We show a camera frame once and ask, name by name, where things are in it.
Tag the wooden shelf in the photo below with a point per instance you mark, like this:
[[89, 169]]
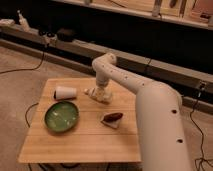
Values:
[[182, 12]]

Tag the black device on ledge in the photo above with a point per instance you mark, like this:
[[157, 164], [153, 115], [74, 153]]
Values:
[[66, 35]]

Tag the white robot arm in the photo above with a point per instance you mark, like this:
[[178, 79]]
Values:
[[162, 142]]

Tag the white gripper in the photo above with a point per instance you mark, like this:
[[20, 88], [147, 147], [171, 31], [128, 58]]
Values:
[[100, 90]]

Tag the brown sausage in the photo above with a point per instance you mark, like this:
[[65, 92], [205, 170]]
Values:
[[113, 117]]

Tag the green ceramic bowl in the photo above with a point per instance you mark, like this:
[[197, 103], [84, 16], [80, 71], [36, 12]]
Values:
[[61, 117]]

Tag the white plastic bottle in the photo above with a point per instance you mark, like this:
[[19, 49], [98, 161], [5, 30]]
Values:
[[104, 99]]

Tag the white paper cup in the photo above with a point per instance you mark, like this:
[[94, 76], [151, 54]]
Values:
[[65, 93]]

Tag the white spray bottle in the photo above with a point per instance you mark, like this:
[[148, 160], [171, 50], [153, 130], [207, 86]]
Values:
[[23, 21]]

